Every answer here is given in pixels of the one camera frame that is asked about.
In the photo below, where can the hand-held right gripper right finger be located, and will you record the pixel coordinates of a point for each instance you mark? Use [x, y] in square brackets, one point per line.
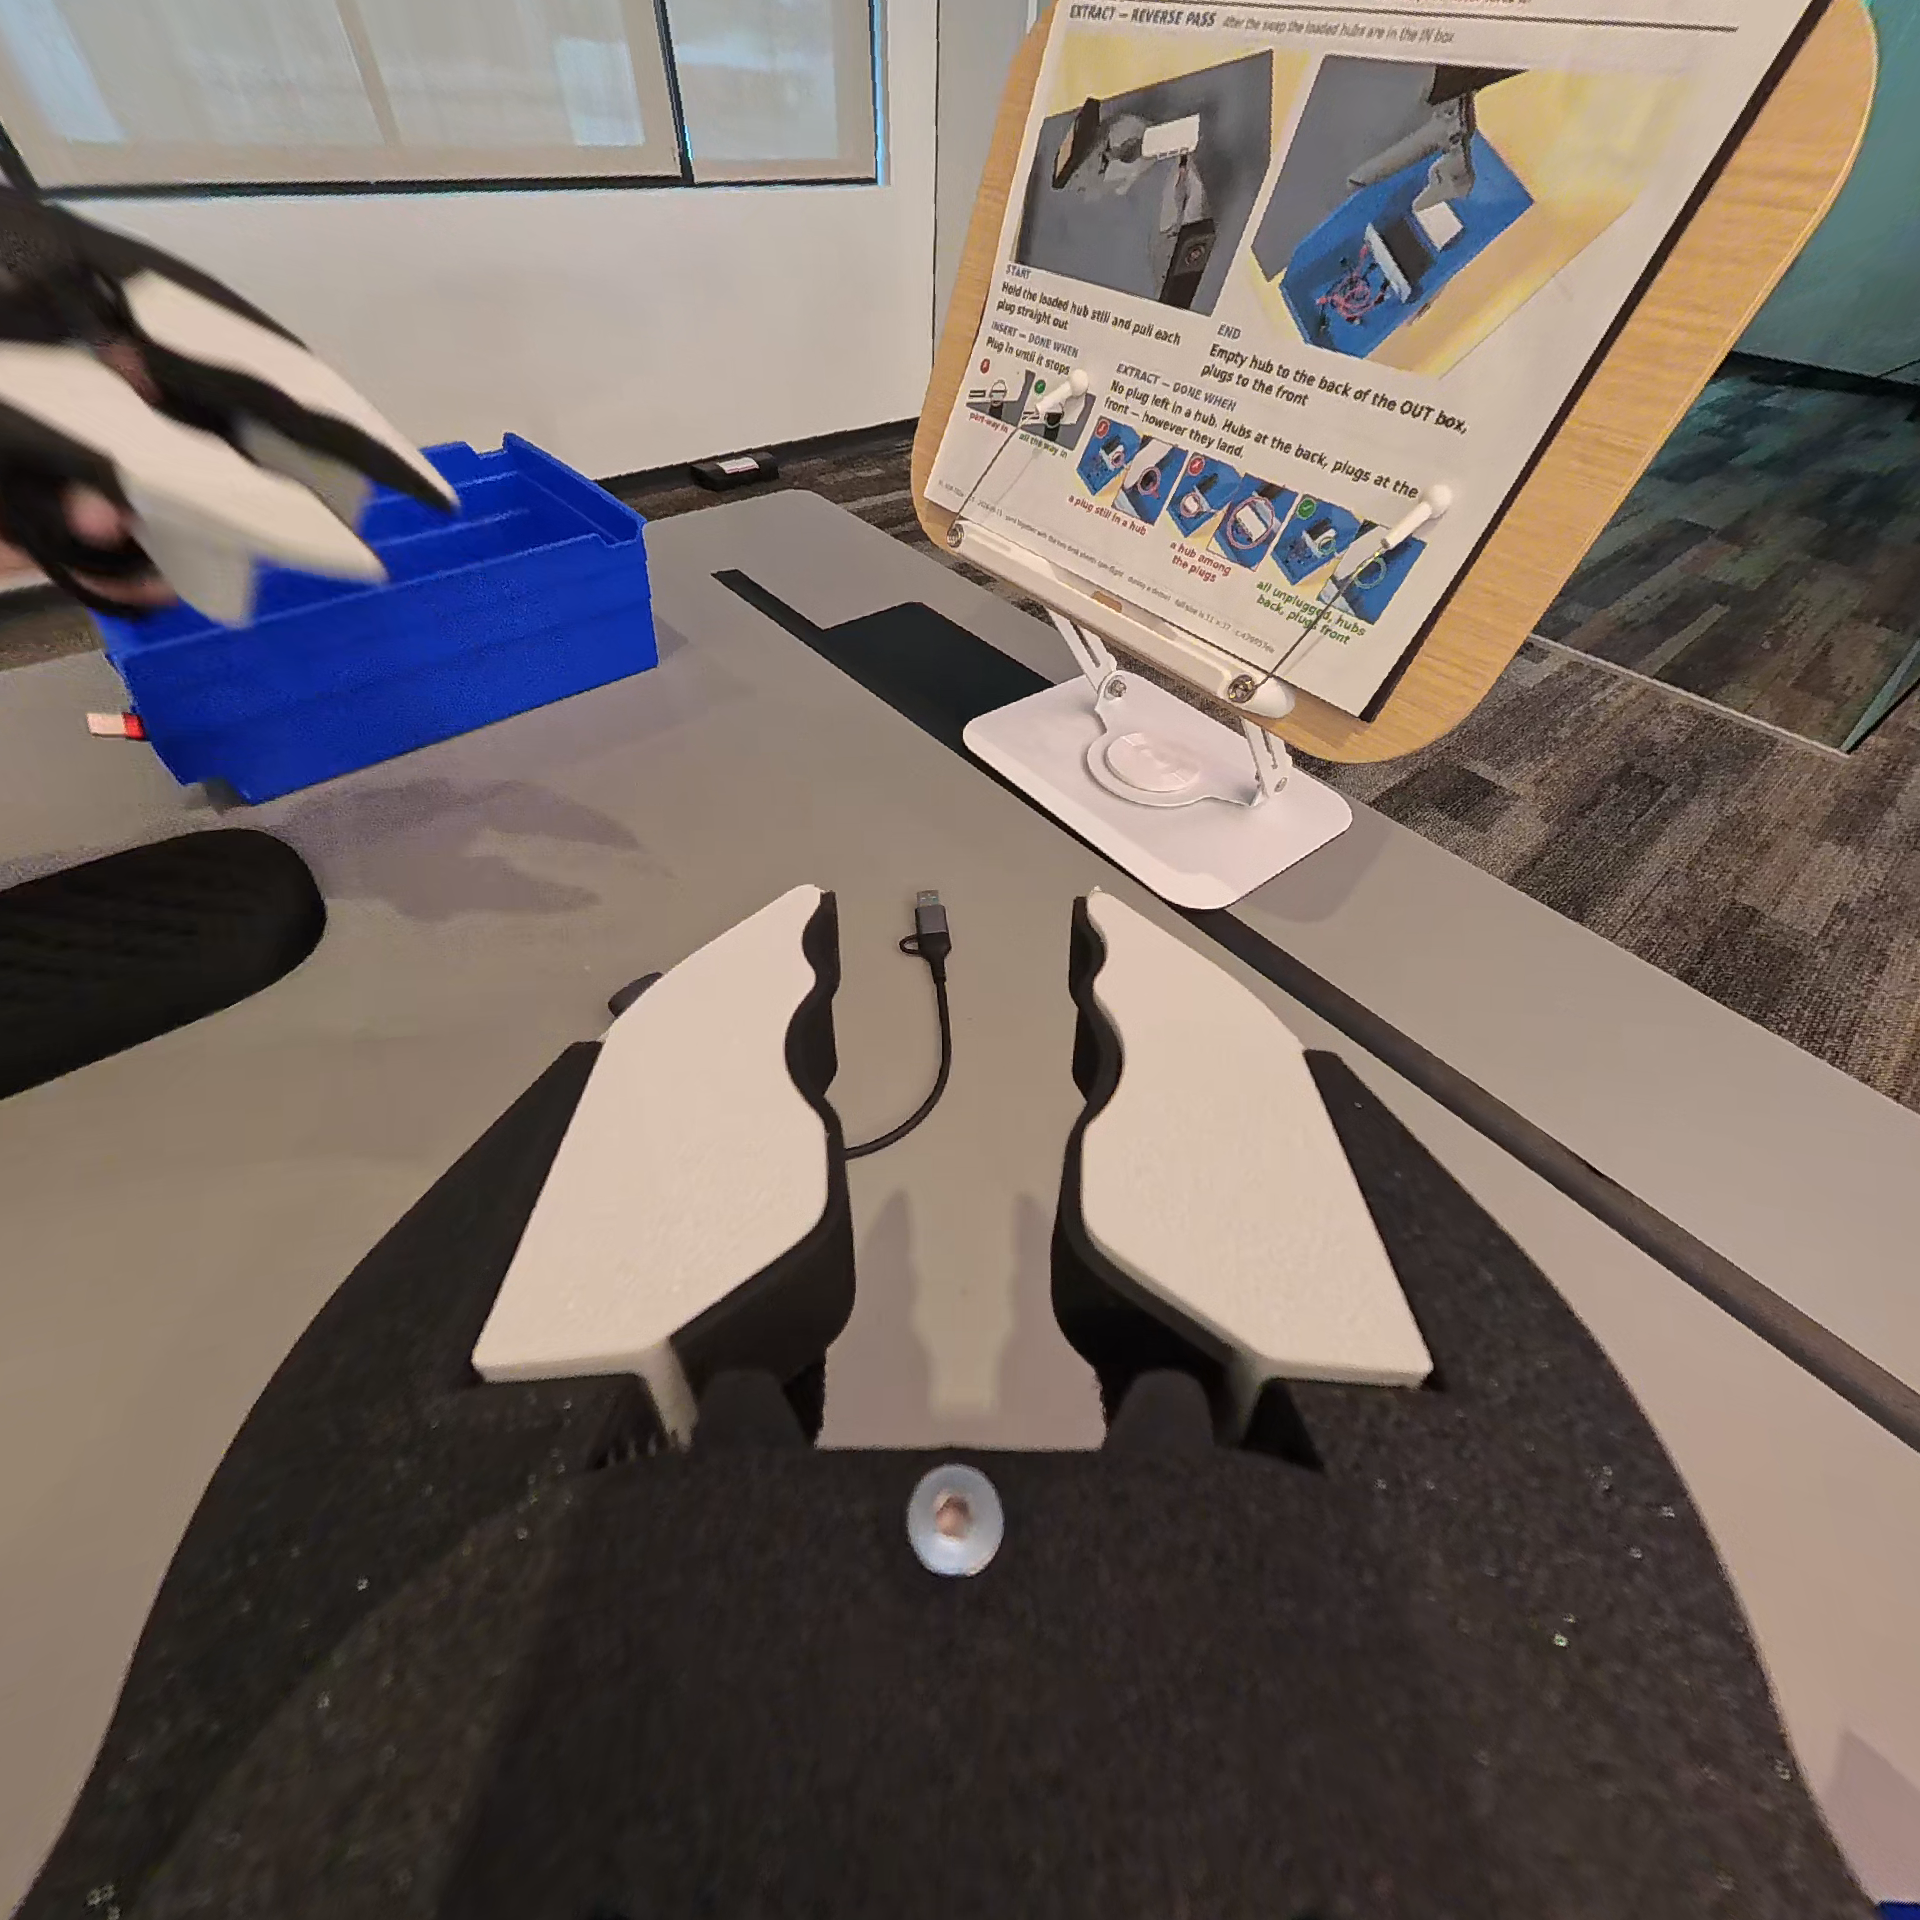
[1243, 1201]

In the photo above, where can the person's left hand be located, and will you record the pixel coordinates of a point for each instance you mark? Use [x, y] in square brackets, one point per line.
[93, 528]

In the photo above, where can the window with white blinds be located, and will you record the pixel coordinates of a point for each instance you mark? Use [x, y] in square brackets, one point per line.
[450, 75]

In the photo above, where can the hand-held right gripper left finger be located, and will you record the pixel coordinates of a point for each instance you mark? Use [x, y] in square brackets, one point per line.
[674, 1184]

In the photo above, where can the small red white tag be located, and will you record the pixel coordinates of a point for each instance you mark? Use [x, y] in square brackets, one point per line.
[118, 727]

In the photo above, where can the printed instruction sheet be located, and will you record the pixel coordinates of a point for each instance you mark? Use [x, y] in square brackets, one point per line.
[1350, 375]

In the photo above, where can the small black device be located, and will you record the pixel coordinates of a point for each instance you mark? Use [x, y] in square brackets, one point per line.
[735, 469]

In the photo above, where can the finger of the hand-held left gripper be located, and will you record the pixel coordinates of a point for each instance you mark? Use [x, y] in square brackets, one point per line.
[166, 481]
[225, 339]

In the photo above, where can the blue plastic bin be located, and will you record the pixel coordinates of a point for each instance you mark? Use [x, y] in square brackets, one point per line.
[450, 662]

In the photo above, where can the black mesh elbow pad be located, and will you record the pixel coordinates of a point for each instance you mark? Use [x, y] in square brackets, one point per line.
[135, 945]

